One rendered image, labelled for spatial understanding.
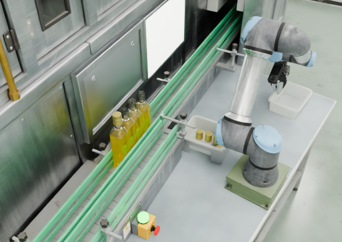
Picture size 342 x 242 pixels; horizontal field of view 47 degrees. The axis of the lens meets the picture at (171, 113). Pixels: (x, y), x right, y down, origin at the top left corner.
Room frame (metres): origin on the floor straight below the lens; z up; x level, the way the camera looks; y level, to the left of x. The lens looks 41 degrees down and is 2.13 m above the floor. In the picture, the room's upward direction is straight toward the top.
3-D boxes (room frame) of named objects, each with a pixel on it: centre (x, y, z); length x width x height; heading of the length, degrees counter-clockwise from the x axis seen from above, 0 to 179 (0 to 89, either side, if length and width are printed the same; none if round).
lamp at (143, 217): (0.88, 0.11, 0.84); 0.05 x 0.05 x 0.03
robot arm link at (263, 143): (1.11, -0.37, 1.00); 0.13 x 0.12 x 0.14; 62
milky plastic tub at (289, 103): (1.64, -0.63, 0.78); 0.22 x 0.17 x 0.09; 145
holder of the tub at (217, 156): (1.36, -0.15, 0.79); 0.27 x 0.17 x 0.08; 63
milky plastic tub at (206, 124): (1.35, -0.17, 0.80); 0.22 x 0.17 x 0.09; 63
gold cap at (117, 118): (1.10, 0.20, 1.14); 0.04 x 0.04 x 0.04
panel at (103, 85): (1.53, 0.14, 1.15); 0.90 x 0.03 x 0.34; 153
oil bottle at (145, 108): (1.26, 0.12, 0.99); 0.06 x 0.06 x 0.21; 64
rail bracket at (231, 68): (1.86, -0.32, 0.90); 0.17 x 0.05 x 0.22; 63
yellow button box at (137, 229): (0.88, 0.10, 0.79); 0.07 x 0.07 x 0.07; 63
